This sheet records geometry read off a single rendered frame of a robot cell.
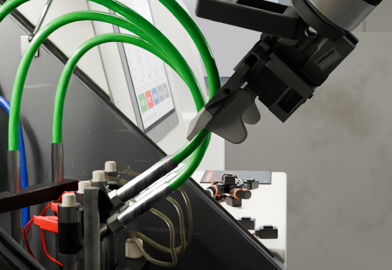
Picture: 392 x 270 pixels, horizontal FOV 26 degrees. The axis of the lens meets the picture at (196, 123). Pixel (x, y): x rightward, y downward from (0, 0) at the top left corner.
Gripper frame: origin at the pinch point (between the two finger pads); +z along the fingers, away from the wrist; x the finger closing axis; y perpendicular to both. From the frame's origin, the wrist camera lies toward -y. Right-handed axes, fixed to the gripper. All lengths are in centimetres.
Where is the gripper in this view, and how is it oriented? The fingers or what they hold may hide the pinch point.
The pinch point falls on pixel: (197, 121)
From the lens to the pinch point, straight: 99.7
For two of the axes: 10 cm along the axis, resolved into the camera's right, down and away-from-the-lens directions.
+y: 7.4, 6.7, -0.1
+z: -6.0, 6.6, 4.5
